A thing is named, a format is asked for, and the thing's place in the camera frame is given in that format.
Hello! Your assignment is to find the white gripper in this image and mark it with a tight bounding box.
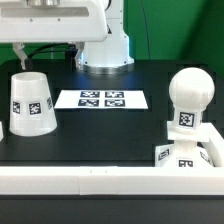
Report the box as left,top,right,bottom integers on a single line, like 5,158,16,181
0,0,108,70

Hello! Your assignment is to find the white lamp shade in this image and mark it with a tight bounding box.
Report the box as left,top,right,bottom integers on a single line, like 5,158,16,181
9,72,57,137

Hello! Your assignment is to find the white lamp bulb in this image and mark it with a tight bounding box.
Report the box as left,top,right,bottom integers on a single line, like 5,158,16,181
169,67,215,134

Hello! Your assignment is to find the white lamp base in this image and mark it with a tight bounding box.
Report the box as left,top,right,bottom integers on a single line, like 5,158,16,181
155,121,213,168

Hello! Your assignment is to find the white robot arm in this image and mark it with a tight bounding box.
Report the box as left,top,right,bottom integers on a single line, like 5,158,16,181
0,0,134,74

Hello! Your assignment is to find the white marker sheet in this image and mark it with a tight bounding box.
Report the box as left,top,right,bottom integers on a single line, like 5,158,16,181
55,90,148,109

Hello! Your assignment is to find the black cable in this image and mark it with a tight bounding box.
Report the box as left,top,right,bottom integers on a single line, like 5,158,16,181
26,42,79,61

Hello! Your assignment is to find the white left rail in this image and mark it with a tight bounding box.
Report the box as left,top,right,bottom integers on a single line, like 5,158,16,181
0,121,4,142

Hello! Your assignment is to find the white rail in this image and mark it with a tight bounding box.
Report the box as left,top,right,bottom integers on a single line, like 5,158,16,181
0,166,224,195
0,121,4,142
203,123,224,167

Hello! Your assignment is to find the white front rail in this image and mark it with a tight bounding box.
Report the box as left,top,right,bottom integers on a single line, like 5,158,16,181
0,166,224,195

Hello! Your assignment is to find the white right rail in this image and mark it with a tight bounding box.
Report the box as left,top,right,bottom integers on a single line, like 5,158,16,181
203,123,224,167

